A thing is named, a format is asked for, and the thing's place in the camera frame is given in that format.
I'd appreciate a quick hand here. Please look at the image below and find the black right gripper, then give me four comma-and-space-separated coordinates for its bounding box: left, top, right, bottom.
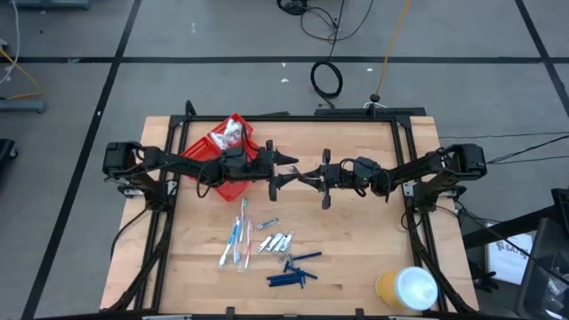
296, 149, 357, 209

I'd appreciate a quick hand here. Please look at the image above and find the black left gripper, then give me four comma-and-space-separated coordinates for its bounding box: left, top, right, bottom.
252, 140, 308, 201

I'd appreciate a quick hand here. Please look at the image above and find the green white toothbrush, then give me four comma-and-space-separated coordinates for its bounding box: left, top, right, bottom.
239, 196, 248, 244

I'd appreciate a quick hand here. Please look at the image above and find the red white toothbrush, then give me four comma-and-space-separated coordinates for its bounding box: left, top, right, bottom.
242, 220, 254, 272

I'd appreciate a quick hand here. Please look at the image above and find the blue white toothbrush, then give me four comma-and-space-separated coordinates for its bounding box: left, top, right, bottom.
232, 217, 244, 266
217, 216, 241, 268

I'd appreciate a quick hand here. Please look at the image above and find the red plastic basket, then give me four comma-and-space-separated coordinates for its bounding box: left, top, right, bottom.
208, 177, 250, 202
179, 135, 223, 179
243, 141, 272, 183
208, 112, 255, 150

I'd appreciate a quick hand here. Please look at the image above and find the yellow cup with white lid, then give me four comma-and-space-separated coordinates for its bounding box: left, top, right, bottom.
374, 265, 439, 312

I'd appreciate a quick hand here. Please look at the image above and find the black metal beam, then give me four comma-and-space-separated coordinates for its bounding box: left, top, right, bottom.
461, 206, 557, 250

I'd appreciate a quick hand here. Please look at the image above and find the white printed cardboard box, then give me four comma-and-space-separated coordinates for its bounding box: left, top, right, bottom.
485, 233, 534, 285

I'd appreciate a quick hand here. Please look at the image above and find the black plastic bin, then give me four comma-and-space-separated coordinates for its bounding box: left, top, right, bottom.
515, 217, 569, 320

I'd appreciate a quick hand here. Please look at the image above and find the black floor stand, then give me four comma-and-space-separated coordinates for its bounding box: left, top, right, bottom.
0, 138, 19, 164

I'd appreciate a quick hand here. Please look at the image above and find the black aluminium table frame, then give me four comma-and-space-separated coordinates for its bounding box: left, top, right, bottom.
101, 100, 472, 320

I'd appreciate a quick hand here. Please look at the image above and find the black coiled floor cable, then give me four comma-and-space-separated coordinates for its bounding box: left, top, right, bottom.
309, 0, 346, 110

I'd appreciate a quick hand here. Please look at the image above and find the long yellow cable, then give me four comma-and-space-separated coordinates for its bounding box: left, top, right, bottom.
375, 0, 413, 97

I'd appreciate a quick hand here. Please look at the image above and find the black loose floor cable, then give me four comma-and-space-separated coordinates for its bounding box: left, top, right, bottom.
300, 0, 375, 44

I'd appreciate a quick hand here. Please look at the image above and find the black cable bundle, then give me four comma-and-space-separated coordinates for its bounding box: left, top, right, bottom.
276, 0, 311, 17

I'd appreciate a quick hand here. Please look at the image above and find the black thin floor cable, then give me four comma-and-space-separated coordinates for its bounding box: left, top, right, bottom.
488, 154, 569, 164
486, 135, 569, 164

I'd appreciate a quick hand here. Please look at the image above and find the grey floor base plate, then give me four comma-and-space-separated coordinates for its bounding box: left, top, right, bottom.
12, 0, 90, 11
0, 100, 47, 114

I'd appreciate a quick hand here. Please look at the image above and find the short yellow floor cable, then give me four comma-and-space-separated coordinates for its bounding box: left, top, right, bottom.
0, 46, 45, 101

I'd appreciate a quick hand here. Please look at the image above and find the white floor cable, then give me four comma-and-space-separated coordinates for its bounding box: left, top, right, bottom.
0, 0, 21, 85

